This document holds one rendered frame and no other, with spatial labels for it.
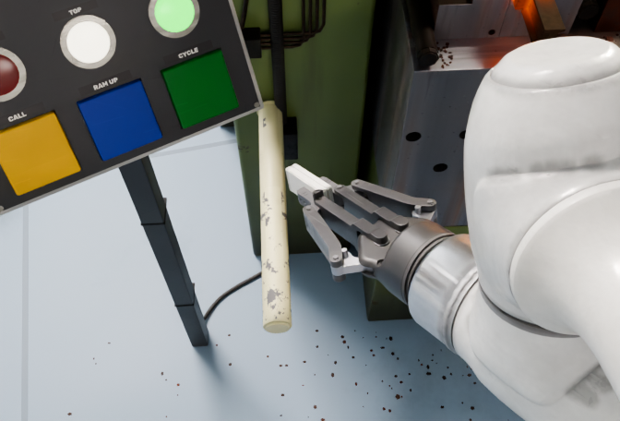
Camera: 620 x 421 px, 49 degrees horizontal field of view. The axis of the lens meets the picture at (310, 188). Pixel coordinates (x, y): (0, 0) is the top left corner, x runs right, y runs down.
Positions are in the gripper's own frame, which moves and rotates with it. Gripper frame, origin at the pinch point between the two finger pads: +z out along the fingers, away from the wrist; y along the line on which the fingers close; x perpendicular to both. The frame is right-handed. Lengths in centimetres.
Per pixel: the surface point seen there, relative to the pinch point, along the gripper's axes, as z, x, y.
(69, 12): 19.9, 20.5, -13.5
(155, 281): 91, -70, -2
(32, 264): 113, -62, -26
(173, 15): 17.6, 17.2, -3.2
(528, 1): 6.0, 6.4, 41.4
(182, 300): 59, -54, -4
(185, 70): 16.8, 10.9, -3.9
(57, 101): 19.9, 11.9, -18.1
